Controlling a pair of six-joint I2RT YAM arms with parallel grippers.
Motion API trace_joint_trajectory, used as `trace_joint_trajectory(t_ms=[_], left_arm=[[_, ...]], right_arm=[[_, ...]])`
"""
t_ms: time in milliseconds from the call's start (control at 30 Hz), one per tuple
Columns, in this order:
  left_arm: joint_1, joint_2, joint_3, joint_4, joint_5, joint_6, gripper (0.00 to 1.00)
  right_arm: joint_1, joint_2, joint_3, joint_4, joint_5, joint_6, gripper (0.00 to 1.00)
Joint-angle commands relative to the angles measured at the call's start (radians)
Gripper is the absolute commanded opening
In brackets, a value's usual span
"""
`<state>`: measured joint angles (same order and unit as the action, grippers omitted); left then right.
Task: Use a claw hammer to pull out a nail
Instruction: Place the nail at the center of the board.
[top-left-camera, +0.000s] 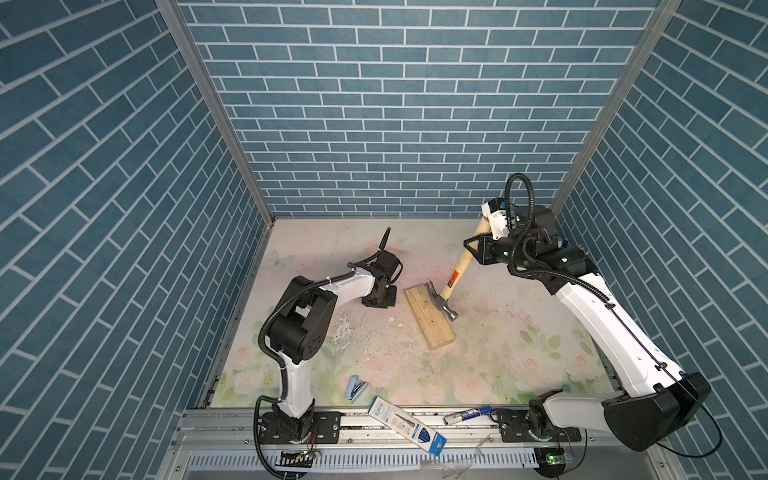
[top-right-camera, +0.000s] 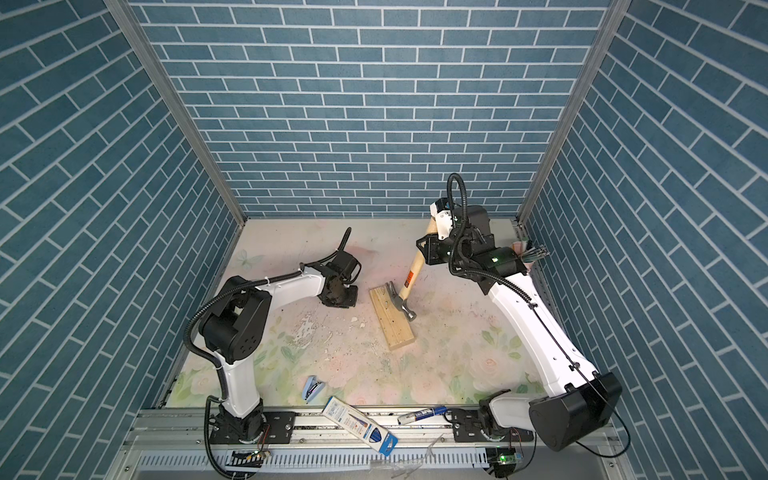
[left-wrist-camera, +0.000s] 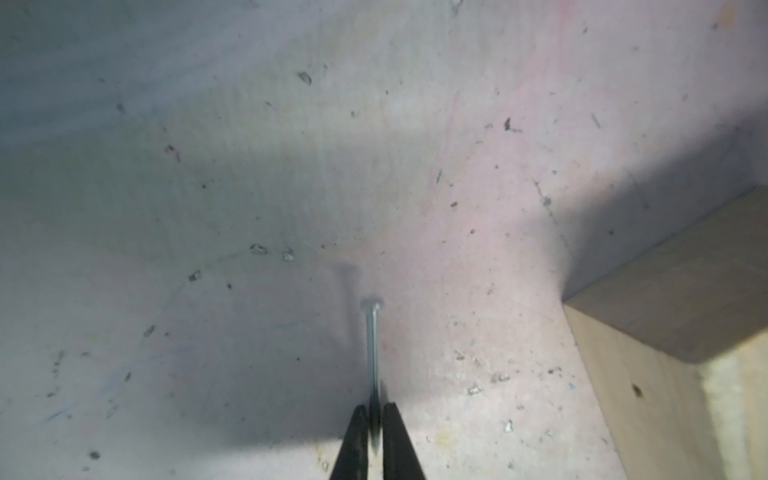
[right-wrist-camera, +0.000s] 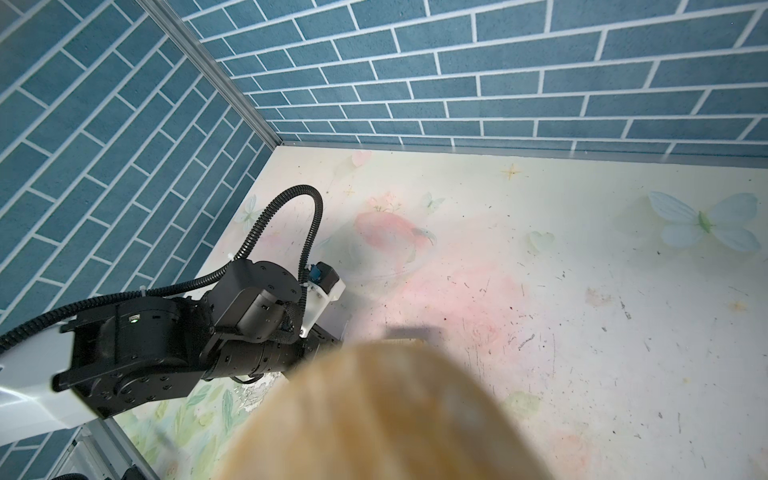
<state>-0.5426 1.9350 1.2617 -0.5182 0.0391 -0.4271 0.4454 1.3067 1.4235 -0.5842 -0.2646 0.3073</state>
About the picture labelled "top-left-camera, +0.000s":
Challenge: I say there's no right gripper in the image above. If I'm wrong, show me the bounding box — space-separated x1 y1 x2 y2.
461 234 530 273

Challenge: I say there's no wooden claw hammer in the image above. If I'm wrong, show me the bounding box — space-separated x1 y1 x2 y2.
426 247 474 321

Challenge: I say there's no wooden plank with nails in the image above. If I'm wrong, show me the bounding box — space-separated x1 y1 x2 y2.
405 282 455 351

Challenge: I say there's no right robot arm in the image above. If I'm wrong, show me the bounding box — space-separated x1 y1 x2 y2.
463 173 711 452

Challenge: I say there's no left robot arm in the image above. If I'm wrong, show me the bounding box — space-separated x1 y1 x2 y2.
258 229 402 421

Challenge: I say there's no blue stapler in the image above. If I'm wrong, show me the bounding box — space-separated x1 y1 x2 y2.
346 375 368 403

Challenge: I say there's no white blue toothpaste box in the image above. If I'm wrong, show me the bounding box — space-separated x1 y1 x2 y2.
368 396 447 457

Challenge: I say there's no blue white marker pen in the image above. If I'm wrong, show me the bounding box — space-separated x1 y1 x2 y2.
443 405 493 425

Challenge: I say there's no clear plastic wrapper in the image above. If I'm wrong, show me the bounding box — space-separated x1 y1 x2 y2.
431 435 493 479

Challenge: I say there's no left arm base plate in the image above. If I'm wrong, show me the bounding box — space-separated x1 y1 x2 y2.
256 409 342 445

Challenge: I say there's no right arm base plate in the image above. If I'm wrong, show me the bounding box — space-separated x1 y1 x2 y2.
489 408 582 443

